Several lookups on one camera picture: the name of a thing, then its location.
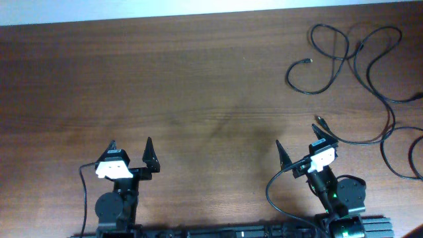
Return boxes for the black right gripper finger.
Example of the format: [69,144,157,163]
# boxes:
[276,139,293,171]
[311,124,334,141]

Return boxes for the black USB cable bundle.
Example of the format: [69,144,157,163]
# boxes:
[285,23,361,96]

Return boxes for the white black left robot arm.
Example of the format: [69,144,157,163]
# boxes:
[95,138,161,238]

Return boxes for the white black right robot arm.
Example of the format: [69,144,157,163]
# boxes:
[266,124,366,237]

